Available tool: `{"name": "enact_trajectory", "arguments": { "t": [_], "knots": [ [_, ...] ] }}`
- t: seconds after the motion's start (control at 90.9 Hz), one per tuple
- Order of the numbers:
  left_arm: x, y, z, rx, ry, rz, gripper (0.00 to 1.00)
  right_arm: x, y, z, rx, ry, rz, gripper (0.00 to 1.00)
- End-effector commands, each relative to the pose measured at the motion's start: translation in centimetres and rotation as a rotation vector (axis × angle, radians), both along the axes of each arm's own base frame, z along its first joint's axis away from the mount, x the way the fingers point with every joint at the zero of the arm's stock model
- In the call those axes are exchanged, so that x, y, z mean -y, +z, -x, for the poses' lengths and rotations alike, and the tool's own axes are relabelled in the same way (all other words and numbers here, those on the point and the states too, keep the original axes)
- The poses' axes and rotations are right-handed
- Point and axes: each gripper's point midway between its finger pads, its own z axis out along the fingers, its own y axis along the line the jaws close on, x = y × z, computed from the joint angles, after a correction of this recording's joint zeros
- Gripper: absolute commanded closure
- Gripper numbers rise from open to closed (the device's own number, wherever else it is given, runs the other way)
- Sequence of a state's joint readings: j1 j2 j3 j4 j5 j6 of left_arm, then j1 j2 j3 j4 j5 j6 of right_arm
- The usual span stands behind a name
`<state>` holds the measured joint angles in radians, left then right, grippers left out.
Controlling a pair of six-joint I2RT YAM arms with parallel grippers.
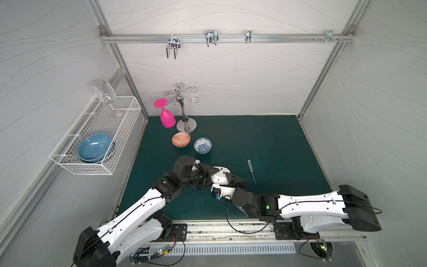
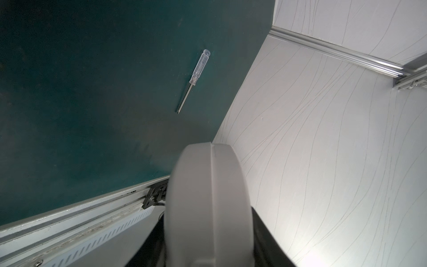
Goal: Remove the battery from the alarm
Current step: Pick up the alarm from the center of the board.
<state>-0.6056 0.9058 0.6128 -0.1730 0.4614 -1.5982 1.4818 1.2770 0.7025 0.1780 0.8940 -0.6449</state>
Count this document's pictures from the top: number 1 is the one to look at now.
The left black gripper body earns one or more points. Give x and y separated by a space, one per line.
207 170

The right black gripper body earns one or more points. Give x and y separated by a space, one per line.
233 183

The white alarm clock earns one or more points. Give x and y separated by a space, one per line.
220 177

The clear handle screwdriver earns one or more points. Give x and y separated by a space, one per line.
251 170

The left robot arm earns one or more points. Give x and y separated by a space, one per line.
142 223

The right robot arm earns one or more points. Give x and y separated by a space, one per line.
309 214

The blue white patterned bowl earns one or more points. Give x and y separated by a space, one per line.
202 145

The red patterned bowl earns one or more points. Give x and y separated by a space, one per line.
181 139

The green table mat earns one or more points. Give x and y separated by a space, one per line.
282 158

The silver cup holder stand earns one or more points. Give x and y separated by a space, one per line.
185 124

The pink plastic goblet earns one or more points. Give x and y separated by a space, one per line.
167 118

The ventilation grille strip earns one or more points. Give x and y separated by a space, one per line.
233 249

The blue plate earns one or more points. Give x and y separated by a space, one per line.
94 148

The clear wine glass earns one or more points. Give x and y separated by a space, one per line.
106 94

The metal double hook left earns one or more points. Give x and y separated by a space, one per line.
174 45

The metal double hook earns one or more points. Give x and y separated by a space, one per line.
174 45
211 37

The metal double hook middle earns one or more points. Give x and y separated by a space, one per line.
211 37

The small metal hook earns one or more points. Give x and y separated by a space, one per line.
248 36

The metal hook right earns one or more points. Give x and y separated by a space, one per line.
329 38

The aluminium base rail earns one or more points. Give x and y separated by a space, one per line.
252 231

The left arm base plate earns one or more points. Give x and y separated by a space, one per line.
173 233

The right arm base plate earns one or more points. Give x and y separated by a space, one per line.
292 231

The white wire basket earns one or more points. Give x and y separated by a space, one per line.
98 117

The aluminium top rail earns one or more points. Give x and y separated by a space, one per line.
223 38

